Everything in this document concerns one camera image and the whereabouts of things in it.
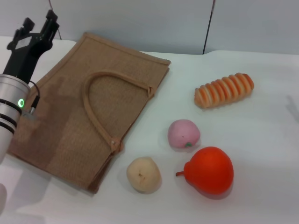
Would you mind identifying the black cable with silver plug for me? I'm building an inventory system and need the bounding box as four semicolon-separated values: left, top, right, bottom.
22;80;42;121

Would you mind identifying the beige round fruit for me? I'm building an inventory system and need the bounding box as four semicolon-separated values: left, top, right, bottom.
126;156;162;194

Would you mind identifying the red-orange pear-shaped orange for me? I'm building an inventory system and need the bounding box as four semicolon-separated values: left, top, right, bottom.
175;146;235;196

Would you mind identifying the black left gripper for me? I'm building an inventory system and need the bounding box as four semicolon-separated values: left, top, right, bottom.
3;9;59;83

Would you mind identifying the striped orange bread loaf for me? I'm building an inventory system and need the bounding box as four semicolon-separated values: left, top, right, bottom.
194;72;255;110

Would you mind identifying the brown woven handbag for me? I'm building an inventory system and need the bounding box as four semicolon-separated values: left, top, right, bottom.
8;32;171;194

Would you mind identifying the pink peach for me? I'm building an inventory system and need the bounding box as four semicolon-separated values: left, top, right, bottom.
167;119;201;149

